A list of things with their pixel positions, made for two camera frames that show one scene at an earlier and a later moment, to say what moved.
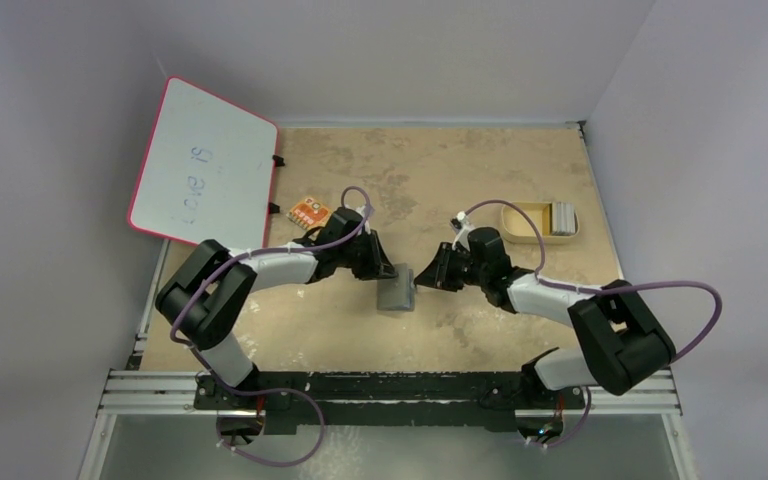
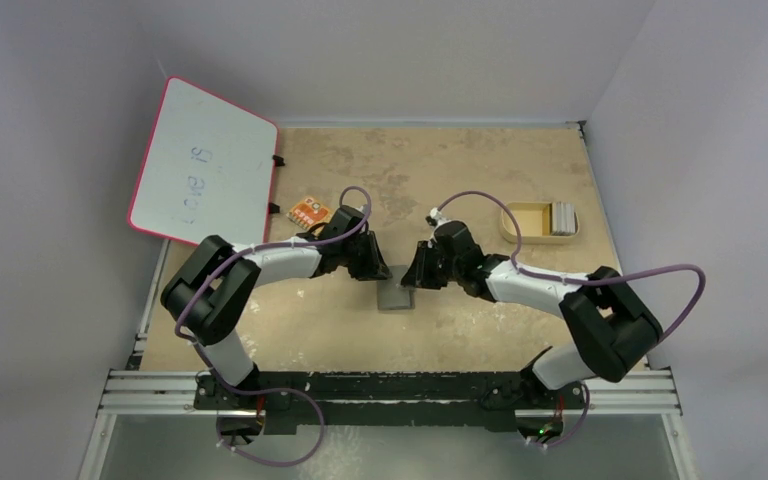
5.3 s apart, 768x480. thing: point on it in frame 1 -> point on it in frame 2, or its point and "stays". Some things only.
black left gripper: (377, 267) stays
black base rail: (421, 401) stays
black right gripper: (448, 266) -> (424, 266)
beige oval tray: (517, 228) stays
